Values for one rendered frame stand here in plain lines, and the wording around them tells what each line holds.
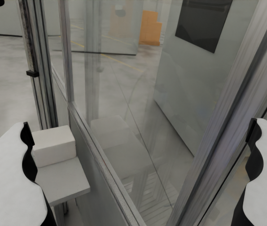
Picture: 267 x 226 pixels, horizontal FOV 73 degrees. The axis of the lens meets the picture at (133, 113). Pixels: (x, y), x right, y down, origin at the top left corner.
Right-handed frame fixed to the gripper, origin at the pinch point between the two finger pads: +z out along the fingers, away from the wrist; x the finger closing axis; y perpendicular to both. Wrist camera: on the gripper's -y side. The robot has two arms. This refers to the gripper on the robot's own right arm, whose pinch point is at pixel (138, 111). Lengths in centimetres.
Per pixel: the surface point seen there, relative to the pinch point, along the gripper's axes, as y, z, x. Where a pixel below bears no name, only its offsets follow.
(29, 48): 10, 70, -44
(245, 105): 2.7, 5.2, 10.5
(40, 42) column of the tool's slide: 8, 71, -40
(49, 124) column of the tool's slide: 50, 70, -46
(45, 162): 52, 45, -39
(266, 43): -2.7, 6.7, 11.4
